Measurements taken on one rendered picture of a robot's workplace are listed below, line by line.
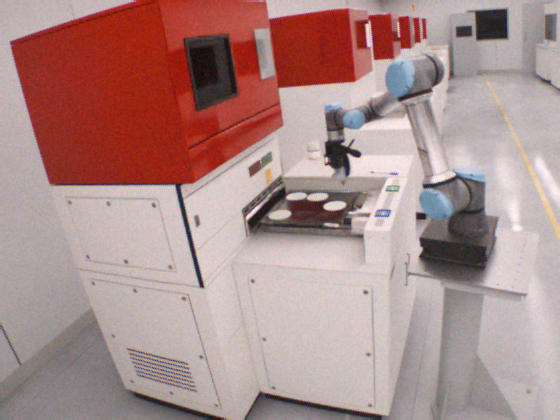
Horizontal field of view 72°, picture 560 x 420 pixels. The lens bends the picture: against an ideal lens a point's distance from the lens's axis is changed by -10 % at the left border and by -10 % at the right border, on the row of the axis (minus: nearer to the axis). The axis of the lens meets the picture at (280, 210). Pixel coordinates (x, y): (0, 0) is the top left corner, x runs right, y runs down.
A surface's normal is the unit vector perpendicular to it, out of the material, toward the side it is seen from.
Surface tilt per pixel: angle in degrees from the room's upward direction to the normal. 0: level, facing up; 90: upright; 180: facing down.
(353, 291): 90
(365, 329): 90
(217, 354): 90
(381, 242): 90
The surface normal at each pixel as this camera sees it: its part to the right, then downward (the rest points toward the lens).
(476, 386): -0.57, 0.38
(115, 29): -0.37, 0.40
